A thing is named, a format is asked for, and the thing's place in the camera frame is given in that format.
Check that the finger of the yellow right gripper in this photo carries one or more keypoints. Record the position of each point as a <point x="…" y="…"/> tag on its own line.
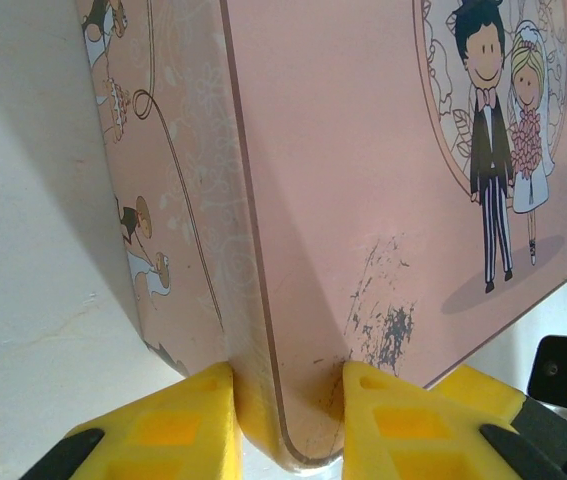
<point x="483" y="400"/>

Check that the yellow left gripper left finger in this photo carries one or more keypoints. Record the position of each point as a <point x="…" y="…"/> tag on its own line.
<point x="173" y="430"/>

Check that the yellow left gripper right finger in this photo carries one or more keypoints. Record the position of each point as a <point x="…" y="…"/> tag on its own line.
<point x="403" y="430"/>

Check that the pink wedding couple tin box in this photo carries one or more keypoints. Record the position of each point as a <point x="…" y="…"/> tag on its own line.
<point x="338" y="175"/>

